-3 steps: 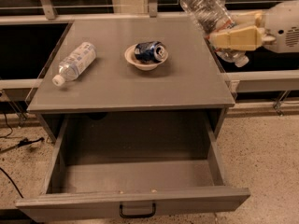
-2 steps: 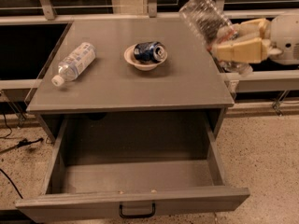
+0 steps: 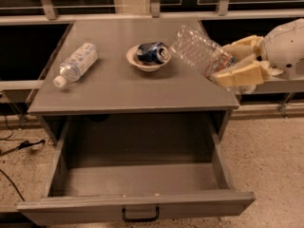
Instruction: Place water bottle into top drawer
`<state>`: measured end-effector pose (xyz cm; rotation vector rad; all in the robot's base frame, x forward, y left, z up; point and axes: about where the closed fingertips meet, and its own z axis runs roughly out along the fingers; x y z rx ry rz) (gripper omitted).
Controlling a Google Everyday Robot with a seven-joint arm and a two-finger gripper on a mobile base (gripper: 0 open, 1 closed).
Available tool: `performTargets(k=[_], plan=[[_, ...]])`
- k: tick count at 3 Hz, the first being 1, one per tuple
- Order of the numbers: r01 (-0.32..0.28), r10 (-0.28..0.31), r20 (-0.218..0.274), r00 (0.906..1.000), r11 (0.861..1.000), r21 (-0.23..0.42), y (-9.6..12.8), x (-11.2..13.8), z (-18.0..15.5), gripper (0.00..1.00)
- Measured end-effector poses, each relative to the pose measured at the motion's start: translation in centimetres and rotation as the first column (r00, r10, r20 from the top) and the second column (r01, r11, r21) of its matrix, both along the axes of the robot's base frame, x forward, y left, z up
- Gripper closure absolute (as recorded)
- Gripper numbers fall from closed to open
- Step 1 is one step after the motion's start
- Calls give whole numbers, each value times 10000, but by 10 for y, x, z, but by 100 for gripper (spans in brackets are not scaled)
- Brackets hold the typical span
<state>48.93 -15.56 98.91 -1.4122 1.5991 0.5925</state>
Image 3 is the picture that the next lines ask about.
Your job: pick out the black drawer handle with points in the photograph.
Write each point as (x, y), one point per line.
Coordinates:
(140, 214)

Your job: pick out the metal railing frame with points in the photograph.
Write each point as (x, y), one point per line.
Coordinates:
(30, 12)

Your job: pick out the grey cabinet with top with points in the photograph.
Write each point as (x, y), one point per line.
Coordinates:
(112, 85)

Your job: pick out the white ceramic bowl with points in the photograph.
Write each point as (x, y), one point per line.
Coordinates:
(133, 60)

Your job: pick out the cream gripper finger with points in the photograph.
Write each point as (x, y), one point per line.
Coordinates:
(247, 46)
(254, 74)

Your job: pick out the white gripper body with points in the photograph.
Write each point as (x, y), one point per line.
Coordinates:
(285, 49)

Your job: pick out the white labelled water bottle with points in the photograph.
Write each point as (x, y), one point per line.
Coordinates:
(76, 65)

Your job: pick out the grey open top drawer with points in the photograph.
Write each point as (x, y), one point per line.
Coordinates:
(170, 160)

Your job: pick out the crushed blue soda can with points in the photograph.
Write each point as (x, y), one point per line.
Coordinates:
(152, 53)

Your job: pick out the clear water bottle red label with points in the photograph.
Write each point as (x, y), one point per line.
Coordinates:
(211, 60)

